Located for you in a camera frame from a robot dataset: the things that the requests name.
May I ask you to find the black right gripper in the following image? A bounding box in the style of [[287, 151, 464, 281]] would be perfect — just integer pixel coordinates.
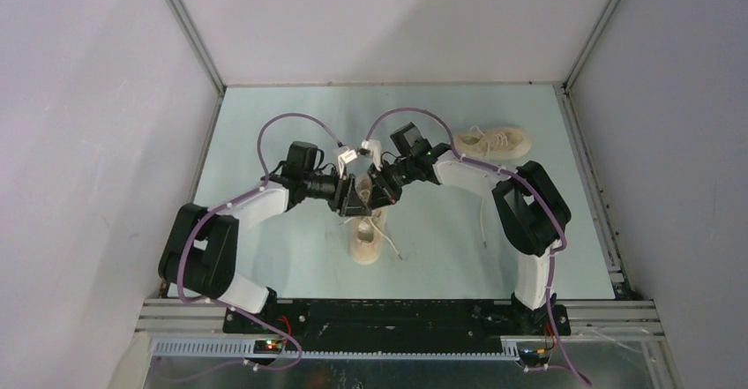
[[368, 156, 417, 211]]

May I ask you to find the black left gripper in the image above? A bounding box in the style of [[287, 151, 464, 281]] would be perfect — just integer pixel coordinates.
[[303, 163, 370, 217]]

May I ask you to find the beige sneaker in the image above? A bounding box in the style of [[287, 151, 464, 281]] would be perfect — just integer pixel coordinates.
[[453, 124, 533, 250], [340, 206, 404, 266]]

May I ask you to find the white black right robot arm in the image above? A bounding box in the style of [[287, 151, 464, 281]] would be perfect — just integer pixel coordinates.
[[360, 123, 571, 334]]

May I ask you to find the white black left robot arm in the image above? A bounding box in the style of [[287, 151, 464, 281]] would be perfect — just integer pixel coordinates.
[[157, 141, 371, 333]]

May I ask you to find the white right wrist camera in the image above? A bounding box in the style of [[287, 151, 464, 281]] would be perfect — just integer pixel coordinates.
[[358, 139, 383, 171]]

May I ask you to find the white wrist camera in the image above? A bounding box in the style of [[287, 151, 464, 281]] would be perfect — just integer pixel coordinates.
[[358, 139, 383, 171], [333, 146, 358, 178]]

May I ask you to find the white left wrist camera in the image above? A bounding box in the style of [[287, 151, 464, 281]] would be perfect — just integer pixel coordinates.
[[333, 146, 358, 178]]

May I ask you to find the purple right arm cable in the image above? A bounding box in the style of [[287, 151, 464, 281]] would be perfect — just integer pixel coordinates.
[[364, 107, 591, 389]]

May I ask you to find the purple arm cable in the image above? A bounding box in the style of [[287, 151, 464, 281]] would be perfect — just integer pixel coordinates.
[[364, 107, 591, 389], [148, 112, 346, 385]]

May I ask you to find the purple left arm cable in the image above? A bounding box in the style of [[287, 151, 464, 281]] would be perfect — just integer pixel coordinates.
[[148, 112, 346, 385]]

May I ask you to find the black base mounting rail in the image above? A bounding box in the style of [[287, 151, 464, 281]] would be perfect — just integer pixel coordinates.
[[223, 299, 571, 355]]

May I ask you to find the aluminium frame rail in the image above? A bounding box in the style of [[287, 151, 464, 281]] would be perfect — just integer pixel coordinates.
[[136, 299, 665, 364]]

